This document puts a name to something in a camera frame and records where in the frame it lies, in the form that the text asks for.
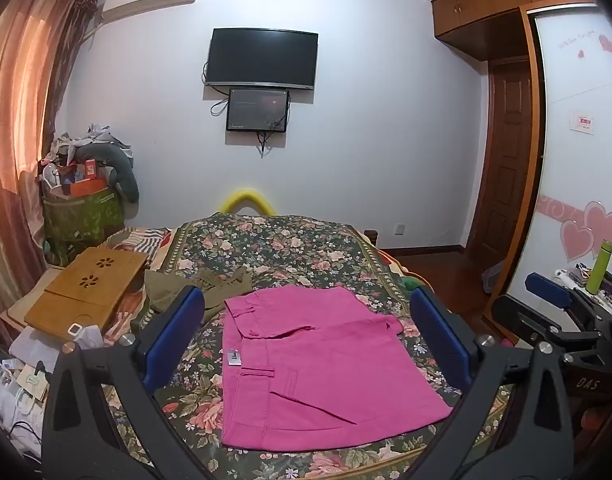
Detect white wardrobe door with hearts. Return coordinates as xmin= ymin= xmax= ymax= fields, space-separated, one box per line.
xmin=506 ymin=2 xmax=612 ymax=311

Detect pink curtain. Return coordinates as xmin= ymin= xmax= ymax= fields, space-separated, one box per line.
xmin=0 ymin=0 xmax=104 ymax=351

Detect striped cloth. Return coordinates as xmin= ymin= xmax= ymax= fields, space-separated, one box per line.
xmin=108 ymin=227 xmax=171 ymax=266

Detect pink pants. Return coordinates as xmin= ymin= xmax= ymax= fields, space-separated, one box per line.
xmin=221 ymin=287 xmax=454 ymax=450

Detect colourful fleece blanket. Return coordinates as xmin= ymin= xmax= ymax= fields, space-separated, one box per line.
xmin=381 ymin=252 xmax=424 ymax=293

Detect wooden overhead cabinet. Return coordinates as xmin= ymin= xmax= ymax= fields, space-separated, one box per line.
xmin=431 ymin=0 xmax=594 ymax=61

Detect wooden lap desk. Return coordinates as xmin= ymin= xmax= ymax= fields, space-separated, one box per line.
xmin=24 ymin=246 xmax=149 ymax=343

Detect green storage bag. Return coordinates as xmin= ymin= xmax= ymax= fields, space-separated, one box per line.
xmin=42 ymin=185 xmax=125 ymax=266

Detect black wall television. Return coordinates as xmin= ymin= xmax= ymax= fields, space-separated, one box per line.
xmin=204 ymin=27 xmax=319 ymax=91

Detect olive green garment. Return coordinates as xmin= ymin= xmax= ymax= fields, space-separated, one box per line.
xmin=144 ymin=266 xmax=254 ymax=321

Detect grey plush pillow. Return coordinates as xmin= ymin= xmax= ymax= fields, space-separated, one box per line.
xmin=70 ymin=141 xmax=140 ymax=205

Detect brown wooden door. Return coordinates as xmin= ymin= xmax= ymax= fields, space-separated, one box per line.
xmin=466 ymin=57 xmax=534 ymax=261

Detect dark floral blanket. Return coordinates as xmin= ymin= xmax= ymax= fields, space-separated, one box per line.
xmin=103 ymin=212 xmax=517 ymax=480

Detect white plastic basin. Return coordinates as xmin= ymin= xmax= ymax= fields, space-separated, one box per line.
xmin=482 ymin=260 xmax=507 ymax=293

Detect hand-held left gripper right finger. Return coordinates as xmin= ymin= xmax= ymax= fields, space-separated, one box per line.
xmin=401 ymin=286 xmax=574 ymax=480

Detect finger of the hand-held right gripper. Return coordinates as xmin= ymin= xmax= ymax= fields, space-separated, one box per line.
xmin=492 ymin=294 xmax=607 ymax=356
xmin=525 ymin=272 xmax=612 ymax=323

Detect green bottle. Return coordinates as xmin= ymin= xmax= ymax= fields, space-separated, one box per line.
xmin=586 ymin=240 xmax=612 ymax=295

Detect orange box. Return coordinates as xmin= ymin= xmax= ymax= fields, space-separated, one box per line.
xmin=60 ymin=180 xmax=109 ymax=198

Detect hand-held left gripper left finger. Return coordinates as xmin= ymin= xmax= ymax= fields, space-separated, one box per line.
xmin=42 ymin=285 xmax=221 ymax=480

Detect small black wall monitor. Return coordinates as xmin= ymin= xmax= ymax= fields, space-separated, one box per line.
xmin=226 ymin=87 xmax=290 ymax=133

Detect pile of grey clothes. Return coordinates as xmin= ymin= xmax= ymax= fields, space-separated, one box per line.
xmin=48 ymin=122 xmax=134 ymax=166

